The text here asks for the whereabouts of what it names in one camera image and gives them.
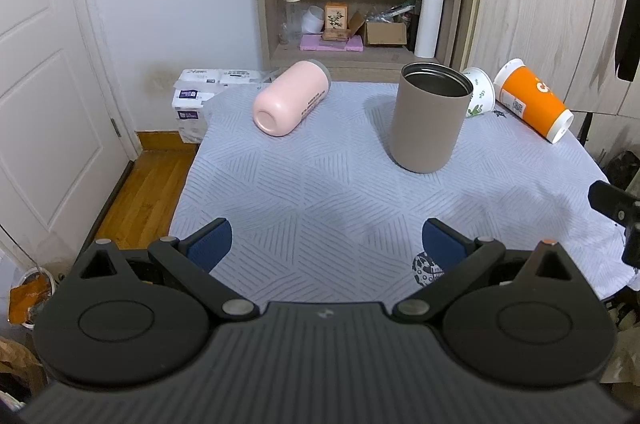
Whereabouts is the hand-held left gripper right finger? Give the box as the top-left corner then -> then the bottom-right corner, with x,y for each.
392,217 -> 584,324

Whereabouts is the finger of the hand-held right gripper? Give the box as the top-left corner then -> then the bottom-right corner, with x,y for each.
621,222 -> 640,269
588,179 -> 640,226

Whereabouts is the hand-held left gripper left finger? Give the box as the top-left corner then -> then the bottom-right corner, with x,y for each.
66,217 -> 259,323

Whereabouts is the pink cup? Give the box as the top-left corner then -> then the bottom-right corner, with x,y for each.
251,59 -> 332,137

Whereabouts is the taupe metal cup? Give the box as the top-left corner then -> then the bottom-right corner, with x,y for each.
389,61 -> 474,175

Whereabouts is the orange paper cup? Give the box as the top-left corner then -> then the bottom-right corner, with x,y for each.
493,58 -> 575,144

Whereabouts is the white floral paper cup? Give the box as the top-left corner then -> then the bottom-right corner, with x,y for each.
461,67 -> 497,119

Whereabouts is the white plastic cup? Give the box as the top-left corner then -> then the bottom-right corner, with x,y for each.
301,6 -> 326,34

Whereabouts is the blue-grey patterned tablecloth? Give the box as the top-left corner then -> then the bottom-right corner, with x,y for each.
168,79 -> 639,311

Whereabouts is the white tissue pack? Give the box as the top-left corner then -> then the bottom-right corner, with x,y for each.
171,85 -> 227,144
176,67 -> 281,89

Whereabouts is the dark hanging cloth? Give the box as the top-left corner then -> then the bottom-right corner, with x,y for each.
614,0 -> 640,83

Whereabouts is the white bucket orange bag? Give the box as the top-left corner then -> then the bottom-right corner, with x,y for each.
9,267 -> 59,330

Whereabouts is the light wooden wardrobe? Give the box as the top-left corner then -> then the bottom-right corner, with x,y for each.
467,0 -> 640,118

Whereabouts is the white paper roll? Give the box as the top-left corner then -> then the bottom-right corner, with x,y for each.
414,0 -> 445,59

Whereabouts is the open cardboard box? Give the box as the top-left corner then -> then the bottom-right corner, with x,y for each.
348,10 -> 409,48

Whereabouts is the white door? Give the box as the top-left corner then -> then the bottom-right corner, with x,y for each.
0,0 -> 137,276

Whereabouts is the brown paper bag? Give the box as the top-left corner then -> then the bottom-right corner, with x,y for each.
0,336 -> 49,401

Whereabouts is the flat pink box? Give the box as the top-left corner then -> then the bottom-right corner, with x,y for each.
299,33 -> 364,53

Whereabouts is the clear bottle cream cap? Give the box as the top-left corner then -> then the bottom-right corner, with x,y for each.
277,0 -> 302,46

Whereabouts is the floral print box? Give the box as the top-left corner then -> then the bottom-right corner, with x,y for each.
324,2 -> 350,33

